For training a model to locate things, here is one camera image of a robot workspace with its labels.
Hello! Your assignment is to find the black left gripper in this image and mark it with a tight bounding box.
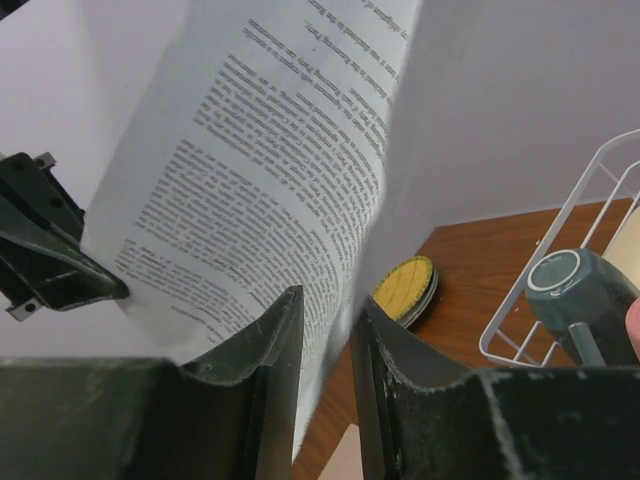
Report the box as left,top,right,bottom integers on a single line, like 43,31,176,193
1,153,130,320

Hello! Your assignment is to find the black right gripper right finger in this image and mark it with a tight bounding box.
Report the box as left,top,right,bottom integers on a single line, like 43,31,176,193
350,300,639,479

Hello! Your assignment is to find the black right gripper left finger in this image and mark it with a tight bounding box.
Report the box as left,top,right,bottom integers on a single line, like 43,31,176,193
1,286,304,479

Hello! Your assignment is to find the pink file folder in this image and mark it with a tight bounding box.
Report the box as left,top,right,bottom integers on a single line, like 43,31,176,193
318,424,364,480

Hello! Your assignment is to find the printed paper document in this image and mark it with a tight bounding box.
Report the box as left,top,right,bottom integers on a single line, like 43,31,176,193
81,1,420,445

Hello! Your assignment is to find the dark green mug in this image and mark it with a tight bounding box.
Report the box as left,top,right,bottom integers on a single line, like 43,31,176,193
525,248,639,366

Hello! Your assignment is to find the pink cup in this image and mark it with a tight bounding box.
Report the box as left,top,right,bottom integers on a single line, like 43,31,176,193
625,298,640,360

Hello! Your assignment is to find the cream square bowl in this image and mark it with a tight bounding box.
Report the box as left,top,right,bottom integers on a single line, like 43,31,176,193
603,208,640,287

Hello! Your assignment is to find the white wire dish rack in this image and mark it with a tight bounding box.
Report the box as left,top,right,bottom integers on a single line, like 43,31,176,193
478,129,639,367

